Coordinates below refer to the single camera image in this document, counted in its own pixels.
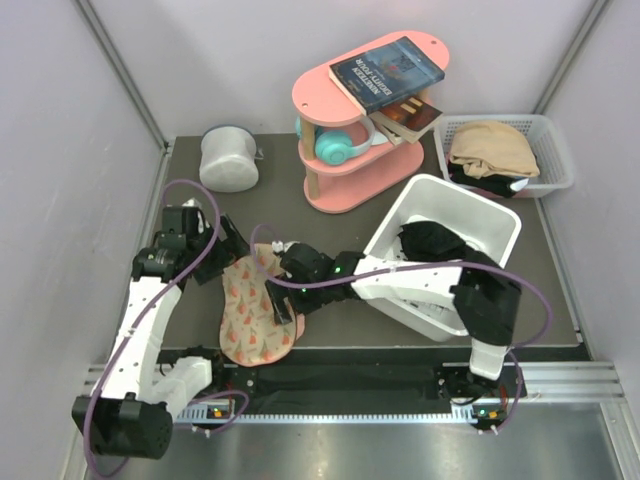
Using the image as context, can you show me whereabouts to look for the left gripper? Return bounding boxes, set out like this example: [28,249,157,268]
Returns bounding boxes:
[188,213,253,285]

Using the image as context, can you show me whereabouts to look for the floral mesh laundry bag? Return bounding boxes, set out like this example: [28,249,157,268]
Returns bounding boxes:
[219,244,305,367]

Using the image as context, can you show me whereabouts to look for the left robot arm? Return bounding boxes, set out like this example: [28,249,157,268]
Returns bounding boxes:
[72,200,249,459]

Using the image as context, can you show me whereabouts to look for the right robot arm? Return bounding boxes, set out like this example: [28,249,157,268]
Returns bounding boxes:
[266,242,522,400]

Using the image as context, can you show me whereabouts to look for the white mesh cylinder bag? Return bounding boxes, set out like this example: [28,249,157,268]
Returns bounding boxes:
[199,125,259,193]

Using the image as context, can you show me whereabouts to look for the teal headphones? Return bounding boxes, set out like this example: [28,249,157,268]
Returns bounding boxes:
[314,118,389,166]

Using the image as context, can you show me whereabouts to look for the black clothes in bin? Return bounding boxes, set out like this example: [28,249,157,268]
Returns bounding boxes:
[398,220,470,262]

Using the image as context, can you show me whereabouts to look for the pink wooden shelf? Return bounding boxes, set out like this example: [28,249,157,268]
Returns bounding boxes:
[292,30,450,214]

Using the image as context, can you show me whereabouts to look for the white plastic bin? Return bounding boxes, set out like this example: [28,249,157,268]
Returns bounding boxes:
[356,174,522,342]

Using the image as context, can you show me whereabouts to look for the brown book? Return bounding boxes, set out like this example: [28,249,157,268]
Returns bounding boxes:
[369,96,443,144]

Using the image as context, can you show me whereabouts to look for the dark blue book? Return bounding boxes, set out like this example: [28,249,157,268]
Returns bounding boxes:
[329,36,445,116]

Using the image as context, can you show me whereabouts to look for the black cloth in basket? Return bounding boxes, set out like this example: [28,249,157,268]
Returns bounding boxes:
[448,164,529,198]

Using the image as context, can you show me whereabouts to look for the beige cloth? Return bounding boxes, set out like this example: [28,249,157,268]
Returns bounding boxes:
[448,120,540,178]

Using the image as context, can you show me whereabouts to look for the white perforated basket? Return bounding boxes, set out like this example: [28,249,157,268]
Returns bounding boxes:
[434,114,574,198]

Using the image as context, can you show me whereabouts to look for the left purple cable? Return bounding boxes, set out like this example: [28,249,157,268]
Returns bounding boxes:
[82,179,250,476]

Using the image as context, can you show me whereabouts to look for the purple cable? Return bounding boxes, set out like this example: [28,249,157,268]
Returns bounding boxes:
[248,223,554,435]
[82,179,250,476]

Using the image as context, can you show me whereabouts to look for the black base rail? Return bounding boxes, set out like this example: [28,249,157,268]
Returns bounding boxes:
[159,347,526,416]

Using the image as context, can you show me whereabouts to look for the aluminium frame post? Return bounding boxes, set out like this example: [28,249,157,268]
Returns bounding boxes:
[74,0,171,151]

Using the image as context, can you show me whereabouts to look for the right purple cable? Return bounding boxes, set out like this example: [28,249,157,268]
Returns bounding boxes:
[248,223,554,435]

